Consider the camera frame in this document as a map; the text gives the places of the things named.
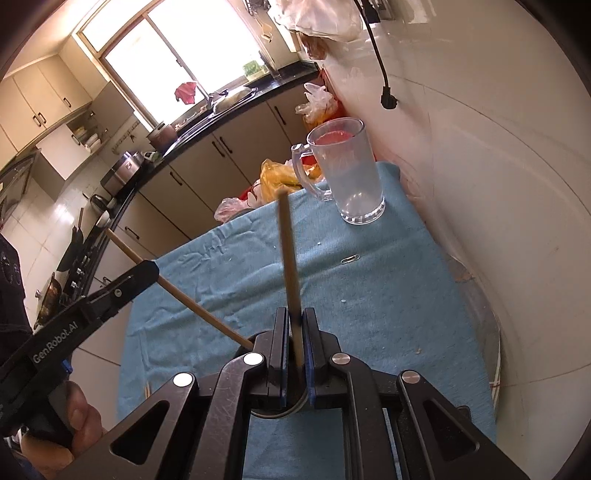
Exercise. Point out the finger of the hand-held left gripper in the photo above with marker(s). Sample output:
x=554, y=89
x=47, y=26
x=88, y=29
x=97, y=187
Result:
x=134, y=284

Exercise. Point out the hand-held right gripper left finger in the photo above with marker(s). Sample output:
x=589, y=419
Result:
x=282, y=344

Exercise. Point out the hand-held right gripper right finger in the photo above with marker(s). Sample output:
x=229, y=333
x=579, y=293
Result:
x=308, y=353

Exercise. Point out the light wooden chopstick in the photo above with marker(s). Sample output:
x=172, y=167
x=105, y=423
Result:
x=203, y=311
x=290, y=258

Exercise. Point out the person's left hand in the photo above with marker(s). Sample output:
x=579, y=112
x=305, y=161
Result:
x=85, y=417

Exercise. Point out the dark wok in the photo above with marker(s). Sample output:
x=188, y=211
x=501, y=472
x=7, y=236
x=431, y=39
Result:
x=48, y=300

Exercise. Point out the black frying pan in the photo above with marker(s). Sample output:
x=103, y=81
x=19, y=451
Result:
x=71, y=244

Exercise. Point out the electric kettle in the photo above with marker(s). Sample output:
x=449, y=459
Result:
x=98, y=203

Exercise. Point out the person's dark clothing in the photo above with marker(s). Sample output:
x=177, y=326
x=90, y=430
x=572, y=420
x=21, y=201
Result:
x=10, y=286

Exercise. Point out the blue table cloth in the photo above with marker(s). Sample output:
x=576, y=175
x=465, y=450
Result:
x=378, y=286

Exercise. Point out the black kitchen countertop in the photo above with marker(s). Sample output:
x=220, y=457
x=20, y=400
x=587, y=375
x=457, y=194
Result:
x=143, y=182

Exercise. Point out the metal paper clip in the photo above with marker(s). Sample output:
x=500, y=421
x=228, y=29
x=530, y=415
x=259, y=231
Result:
x=350, y=259

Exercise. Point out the beige lower cabinets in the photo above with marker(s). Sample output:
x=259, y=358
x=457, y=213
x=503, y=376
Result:
x=194, y=198

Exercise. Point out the beige cabinets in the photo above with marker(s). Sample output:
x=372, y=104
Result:
x=41, y=101
x=194, y=198

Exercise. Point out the steel rice cooker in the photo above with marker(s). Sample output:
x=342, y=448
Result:
x=122, y=170

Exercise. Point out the pink white plastic bag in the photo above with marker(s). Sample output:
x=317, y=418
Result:
x=228, y=208

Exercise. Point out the brown cooking pot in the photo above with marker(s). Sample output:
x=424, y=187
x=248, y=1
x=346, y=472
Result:
x=161, y=136

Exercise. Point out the yellow plastic bag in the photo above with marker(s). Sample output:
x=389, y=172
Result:
x=272, y=177

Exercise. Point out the clear glass mug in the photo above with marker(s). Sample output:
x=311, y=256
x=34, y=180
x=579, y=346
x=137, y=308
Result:
x=351, y=184

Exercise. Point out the steel kitchen sink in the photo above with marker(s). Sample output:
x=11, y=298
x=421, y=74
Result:
x=198, y=122

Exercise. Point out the pink rag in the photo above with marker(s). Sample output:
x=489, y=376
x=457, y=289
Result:
x=185, y=91

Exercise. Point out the beige upper cabinets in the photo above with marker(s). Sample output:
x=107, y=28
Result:
x=41, y=101

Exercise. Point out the steel pot lid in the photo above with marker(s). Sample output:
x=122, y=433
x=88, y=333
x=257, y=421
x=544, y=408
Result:
x=235, y=97

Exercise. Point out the red trash bin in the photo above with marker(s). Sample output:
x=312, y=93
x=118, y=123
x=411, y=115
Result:
x=330, y=115

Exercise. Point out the kitchen window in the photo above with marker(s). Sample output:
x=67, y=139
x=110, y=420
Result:
x=184, y=46

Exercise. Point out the green potted plant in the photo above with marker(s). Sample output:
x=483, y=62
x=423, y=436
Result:
x=253, y=68

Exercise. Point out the large hanging plastic bag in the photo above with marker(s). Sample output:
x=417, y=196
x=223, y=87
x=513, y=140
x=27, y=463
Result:
x=323, y=18

